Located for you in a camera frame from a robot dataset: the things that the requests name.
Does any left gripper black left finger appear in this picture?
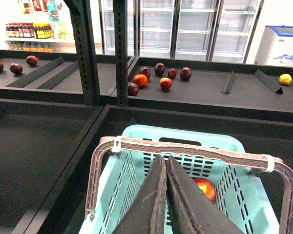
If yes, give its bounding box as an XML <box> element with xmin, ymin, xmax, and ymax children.
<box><xmin>113</xmin><ymin>155</ymin><xmax>167</xmax><ymax>234</ymax></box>

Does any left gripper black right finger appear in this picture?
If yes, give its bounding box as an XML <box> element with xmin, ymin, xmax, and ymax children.
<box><xmin>167</xmin><ymin>156</ymin><xmax>242</xmax><ymax>234</ymax></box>

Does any red yellow apple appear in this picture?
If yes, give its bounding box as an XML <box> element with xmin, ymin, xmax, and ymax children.
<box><xmin>193</xmin><ymin>178</ymin><xmax>216</xmax><ymax>202</ymax></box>

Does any light blue plastic basket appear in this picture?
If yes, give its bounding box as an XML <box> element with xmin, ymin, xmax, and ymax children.
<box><xmin>80</xmin><ymin>125</ymin><xmax>293</xmax><ymax>234</ymax></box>

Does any red apple on shelf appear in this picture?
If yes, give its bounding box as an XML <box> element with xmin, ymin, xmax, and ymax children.
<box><xmin>160</xmin><ymin>78</ymin><xmax>172</xmax><ymax>90</ymax></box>

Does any black shelf tray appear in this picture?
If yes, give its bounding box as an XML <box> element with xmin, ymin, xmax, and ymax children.
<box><xmin>0</xmin><ymin>99</ymin><xmax>102</xmax><ymax>234</ymax></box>
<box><xmin>14</xmin><ymin>105</ymin><xmax>293</xmax><ymax>234</ymax></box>
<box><xmin>0</xmin><ymin>49</ymin><xmax>135</xmax><ymax>105</ymax></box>
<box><xmin>128</xmin><ymin>57</ymin><xmax>293</xmax><ymax>123</ymax></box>

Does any dark purple fruit front left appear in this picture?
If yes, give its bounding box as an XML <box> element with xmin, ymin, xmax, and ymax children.
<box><xmin>127</xmin><ymin>82</ymin><xmax>140</xmax><ymax>97</ymax></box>

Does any flat black shelf divider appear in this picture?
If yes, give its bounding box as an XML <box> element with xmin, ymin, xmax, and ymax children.
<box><xmin>222</xmin><ymin>71</ymin><xmax>236</xmax><ymax>94</ymax></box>

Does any black left lower shelf tray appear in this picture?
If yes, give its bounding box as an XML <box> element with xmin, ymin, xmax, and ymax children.
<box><xmin>0</xmin><ymin>99</ymin><xmax>102</xmax><ymax>234</ymax></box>

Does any dark purple fruit right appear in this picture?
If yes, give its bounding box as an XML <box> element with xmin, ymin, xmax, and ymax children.
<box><xmin>180</xmin><ymin>67</ymin><xmax>192</xmax><ymax>81</ymax></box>

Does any small dark red fruit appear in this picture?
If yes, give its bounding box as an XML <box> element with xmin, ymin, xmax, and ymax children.
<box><xmin>168</xmin><ymin>68</ymin><xmax>177</xmax><ymax>79</ymax></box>

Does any dark purple fruit behind orange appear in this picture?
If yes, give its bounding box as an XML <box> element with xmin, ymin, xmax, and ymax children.
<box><xmin>139</xmin><ymin>67</ymin><xmax>151</xmax><ymax>79</ymax></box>

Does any triangular black shelf divider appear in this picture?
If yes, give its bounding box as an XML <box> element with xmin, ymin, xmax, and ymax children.
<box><xmin>254</xmin><ymin>69</ymin><xmax>283</xmax><ymax>95</ymax></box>

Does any yellow lemon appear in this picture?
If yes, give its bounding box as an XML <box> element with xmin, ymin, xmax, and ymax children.
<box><xmin>279</xmin><ymin>74</ymin><xmax>292</xmax><ymax>85</ymax></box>

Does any black left upper shelf tray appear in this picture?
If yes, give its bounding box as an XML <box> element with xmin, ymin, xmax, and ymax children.
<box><xmin>0</xmin><ymin>49</ymin><xmax>135</xmax><ymax>105</ymax></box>

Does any glass door refrigerator row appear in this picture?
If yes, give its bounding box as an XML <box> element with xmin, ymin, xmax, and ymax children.
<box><xmin>98</xmin><ymin>0</ymin><xmax>265</xmax><ymax>64</ymax></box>

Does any white chest freezer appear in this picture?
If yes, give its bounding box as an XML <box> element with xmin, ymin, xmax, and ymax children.
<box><xmin>254</xmin><ymin>25</ymin><xmax>293</xmax><ymax>67</ymax></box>

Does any dark purple fruit left back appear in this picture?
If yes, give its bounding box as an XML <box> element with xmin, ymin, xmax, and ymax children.
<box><xmin>26</xmin><ymin>55</ymin><xmax>39</xmax><ymax>67</ymax></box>

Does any dark purple fruit left middle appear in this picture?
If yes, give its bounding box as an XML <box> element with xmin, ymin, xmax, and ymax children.
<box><xmin>9</xmin><ymin>62</ymin><xmax>23</xmax><ymax>76</ymax></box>

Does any white grocery shelf with bottles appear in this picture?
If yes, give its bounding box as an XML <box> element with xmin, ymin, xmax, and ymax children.
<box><xmin>1</xmin><ymin>0</ymin><xmax>76</xmax><ymax>53</ymax></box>

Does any black perforated rack post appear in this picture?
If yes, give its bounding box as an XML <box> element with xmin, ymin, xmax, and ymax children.
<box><xmin>113</xmin><ymin>0</ymin><xmax>128</xmax><ymax>106</ymax></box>
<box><xmin>65</xmin><ymin>0</ymin><xmax>101</xmax><ymax>105</ymax></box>

